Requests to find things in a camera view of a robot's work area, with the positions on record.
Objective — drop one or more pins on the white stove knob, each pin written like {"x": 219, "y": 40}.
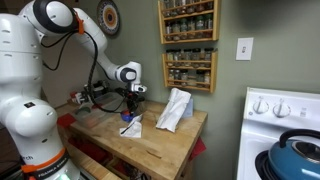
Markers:
{"x": 260, "y": 106}
{"x": 281, "y": 109}

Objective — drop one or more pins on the clear plastic bin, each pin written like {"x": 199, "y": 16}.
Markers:
{"x": 93, "y": 115}

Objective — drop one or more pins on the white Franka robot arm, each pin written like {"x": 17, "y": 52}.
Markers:
{"x": 20, "y": 66}

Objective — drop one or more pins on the white light switch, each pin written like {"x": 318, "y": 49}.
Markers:
{"x": 244, "y": 49}

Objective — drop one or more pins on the wooden spice rack with jars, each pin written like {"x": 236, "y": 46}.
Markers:
{"x": 186, "y": 40}
{"x": 188, "y": 87}

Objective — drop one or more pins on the blue kettle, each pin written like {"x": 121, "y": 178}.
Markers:
{"x": 290, "y": 163}

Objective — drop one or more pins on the black stove burner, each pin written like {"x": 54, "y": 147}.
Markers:
{"x": 261, "y": 165}

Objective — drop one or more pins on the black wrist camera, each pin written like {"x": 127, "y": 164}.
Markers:
{"x": 120, "y": 91}

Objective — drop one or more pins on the white stove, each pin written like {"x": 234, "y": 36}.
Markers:
{"x": 266, "y": 133}

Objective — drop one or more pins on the butcher block table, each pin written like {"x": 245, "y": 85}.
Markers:
{"x": 153, "y": 146}

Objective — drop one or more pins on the blue bowl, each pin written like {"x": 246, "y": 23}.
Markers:
{"x": 126, "y": 117}

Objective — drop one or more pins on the red silicone mat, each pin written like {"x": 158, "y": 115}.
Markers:
{"x": 65, "y": 120}

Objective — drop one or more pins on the red cloth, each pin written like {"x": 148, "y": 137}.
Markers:
{"x": 197, "y": 148}

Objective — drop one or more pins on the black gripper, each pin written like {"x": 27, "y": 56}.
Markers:
{"x": 135, "y": 97}

